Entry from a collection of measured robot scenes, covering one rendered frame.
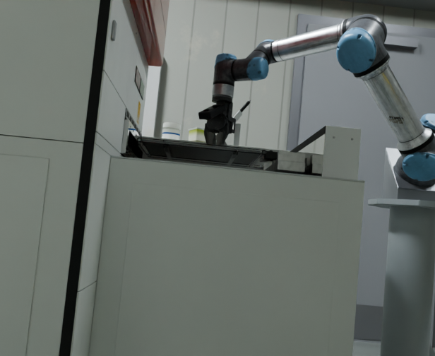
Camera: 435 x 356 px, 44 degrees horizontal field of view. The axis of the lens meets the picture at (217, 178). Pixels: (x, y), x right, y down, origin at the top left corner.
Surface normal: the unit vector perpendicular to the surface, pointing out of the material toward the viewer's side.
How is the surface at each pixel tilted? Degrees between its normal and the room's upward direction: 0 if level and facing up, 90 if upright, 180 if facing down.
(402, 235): 90
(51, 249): 90
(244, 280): 90
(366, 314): 90
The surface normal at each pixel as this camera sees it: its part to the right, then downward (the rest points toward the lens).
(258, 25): 0.06, -0.07
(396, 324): -0.71, -0.13
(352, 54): -0.52, 0.46
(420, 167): -0.37, 0.66
